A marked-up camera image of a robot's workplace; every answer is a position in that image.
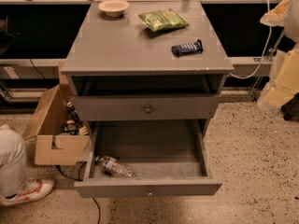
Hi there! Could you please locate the beige bowl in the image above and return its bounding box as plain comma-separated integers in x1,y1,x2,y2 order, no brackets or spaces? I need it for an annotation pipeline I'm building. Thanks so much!
98,0,129,18

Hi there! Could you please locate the white trouser leg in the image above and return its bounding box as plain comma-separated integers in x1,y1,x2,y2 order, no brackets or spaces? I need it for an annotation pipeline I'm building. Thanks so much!
0,124,26,198

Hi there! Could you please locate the open grey lower drawer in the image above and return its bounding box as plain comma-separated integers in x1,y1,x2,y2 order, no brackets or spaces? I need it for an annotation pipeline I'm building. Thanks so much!
75,119,221,198

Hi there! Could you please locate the green chip bag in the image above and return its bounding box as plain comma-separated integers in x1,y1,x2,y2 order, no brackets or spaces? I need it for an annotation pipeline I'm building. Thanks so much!
137,9,189,32

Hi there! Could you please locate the grey wooden cabinet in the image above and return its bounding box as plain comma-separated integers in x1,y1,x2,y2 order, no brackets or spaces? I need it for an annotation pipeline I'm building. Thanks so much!
60,0,235,147

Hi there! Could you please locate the cardboard box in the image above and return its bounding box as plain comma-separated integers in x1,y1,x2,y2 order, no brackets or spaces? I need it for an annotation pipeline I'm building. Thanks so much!
22,85,90,165

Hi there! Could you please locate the black floor cable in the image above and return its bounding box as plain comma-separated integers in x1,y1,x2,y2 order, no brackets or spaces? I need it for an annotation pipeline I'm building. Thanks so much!
55,161,102,224

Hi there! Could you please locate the dark blue snack bar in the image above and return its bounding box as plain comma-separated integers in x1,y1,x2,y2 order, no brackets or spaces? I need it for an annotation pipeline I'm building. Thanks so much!
171,39,203,57

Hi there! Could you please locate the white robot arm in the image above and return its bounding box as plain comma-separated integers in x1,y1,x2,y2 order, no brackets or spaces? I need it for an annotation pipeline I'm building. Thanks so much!
257,0,299,110

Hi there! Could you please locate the clear plastic water bottle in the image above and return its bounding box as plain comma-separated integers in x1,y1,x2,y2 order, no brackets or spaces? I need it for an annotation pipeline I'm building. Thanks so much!
94,156,135,177

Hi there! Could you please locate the dark bottle in box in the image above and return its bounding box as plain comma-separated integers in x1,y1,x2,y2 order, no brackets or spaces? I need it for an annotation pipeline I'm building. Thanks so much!
66,102,81,123

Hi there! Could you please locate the closed grey upper drawer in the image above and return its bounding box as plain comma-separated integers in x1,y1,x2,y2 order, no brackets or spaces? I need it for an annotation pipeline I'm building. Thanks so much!
73,95,220,121

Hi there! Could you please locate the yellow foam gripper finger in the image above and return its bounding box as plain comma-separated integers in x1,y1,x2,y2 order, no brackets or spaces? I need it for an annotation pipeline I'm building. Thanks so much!
260,0,291,27
257,49,299,110

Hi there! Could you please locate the white cable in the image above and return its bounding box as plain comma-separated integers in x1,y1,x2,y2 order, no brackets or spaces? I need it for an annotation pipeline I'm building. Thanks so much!
229,0,273,80

